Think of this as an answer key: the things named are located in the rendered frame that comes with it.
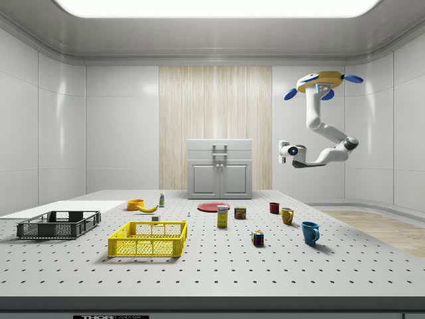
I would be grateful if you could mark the drone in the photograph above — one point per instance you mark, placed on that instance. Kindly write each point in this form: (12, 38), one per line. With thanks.
(325, 78)

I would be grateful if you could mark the banana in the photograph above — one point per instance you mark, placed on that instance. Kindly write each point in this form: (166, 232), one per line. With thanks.
(147, 209)

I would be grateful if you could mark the yellow mug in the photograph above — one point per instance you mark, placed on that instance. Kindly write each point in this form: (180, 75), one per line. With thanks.
(286, 216)

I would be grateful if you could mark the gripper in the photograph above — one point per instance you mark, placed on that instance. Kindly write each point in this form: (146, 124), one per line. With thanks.
(284, 151)

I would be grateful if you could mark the yellow basket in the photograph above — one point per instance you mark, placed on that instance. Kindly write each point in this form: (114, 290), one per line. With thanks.
(146, 247)

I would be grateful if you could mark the white cabinet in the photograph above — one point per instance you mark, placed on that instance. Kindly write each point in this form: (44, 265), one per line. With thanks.
(219, 176)

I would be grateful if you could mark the puzzle cube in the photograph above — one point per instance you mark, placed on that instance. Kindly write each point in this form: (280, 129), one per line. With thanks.
(257, 238)

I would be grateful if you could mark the flat-sided can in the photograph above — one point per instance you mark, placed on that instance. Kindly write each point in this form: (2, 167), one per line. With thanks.
(240, 213)

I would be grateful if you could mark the small white bottle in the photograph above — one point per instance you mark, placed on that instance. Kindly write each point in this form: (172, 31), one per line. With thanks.
(161, 200)

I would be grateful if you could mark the grey cube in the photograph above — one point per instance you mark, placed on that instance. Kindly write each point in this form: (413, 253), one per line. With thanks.
(155, 218)

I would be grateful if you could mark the yellow bowl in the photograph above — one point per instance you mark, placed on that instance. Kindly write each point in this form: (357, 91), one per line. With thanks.
(133, 205)

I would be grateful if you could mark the white board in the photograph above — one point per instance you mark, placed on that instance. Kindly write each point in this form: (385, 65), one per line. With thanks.
(66, 207)

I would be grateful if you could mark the red mug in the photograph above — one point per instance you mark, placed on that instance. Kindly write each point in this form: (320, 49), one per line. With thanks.
(274, 208)

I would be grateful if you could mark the blue mug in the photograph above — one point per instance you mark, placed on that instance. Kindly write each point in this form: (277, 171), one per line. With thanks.
(309, 232)

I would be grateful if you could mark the yellow white carton box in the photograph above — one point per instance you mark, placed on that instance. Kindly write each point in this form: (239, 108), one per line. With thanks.
(222, 217)

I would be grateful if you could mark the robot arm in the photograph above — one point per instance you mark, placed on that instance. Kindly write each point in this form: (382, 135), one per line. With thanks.
(313, 109)

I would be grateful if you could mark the red plate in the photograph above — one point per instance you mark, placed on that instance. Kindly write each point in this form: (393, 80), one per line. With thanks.
(209, 207)

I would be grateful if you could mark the dark grey basket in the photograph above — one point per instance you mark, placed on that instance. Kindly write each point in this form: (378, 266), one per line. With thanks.
(50, 232)

